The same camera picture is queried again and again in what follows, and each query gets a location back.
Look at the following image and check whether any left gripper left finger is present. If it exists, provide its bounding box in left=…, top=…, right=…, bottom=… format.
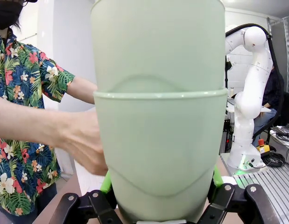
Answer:
left=56, top=169, right=123, bottom=224

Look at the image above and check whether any person in dark clothes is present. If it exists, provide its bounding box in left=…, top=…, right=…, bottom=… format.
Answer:
left=253, top=66, right=285, bottom=143

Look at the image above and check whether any person's right forearm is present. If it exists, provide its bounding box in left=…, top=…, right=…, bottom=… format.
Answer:
left=0, top=96, right=63, bottom=149

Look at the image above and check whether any pale green plastic cup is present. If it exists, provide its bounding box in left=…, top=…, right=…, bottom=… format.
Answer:
left=93, top=88, right=229, bottom=223
left=90, top=0, right=226, bottom=96

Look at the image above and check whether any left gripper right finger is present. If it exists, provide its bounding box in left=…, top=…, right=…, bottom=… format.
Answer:
left=200, top=164, right=279, bottom=224

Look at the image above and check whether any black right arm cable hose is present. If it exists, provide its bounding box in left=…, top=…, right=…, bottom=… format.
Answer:
left=233, top=22, right=285, bottom=140

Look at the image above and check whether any aluminium frame post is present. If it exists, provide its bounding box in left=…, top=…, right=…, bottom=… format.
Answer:
left=267, top=16, right=289, bottom=94

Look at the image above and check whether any person's right hand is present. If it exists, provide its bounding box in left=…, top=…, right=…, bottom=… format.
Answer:
left=57, top=111, right=110, bottom=176

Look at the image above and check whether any black tripod stand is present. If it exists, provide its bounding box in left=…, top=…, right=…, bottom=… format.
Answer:
left=225, top=55, right=233, bottom=89

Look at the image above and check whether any person in floral shirt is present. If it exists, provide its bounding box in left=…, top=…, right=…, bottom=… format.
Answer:
left=0, top=0, right=76, bottom=217

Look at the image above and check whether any black coiled cable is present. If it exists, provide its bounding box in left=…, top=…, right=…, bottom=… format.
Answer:
left=261, top=150, right=287, bottom=168

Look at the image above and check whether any person's left forearm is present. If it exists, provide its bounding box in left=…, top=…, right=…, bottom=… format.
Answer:
left=66, top=76, right=98, bottom=105

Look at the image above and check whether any grey control device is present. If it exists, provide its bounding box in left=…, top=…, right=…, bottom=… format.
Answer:
left=270, top=125, right=289, bottom=145

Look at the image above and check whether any yellow emergency stop button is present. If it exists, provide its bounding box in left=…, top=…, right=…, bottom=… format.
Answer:
left=255, top=139, right=271, bottom=154

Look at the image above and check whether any slotted aluminium base plate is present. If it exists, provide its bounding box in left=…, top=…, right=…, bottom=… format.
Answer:
left=220, top=153, right=289, bottom=224

